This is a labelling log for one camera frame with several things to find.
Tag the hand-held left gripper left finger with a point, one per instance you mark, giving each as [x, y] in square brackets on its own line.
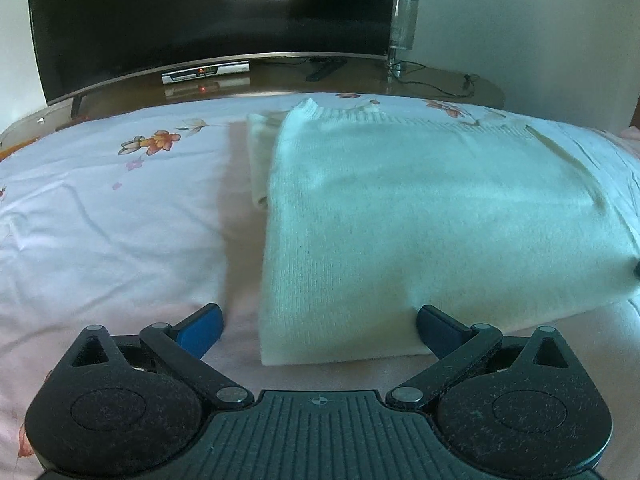
[202, 332]

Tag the silver set-top box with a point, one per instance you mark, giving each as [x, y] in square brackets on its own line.
[205, 72]

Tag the glass table lamp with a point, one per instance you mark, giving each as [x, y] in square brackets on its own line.
[404, 20]

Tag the white knit sweater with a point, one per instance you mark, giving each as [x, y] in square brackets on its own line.
[410, 220]

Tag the floral bedsheet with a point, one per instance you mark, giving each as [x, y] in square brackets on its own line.
[110, 220]

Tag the curved black television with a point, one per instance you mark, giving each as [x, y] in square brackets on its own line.
[200, 10]

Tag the wooden television table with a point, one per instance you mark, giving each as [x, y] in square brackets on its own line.
[280, 80]

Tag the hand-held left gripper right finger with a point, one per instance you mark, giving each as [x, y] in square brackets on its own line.
[440, 330]

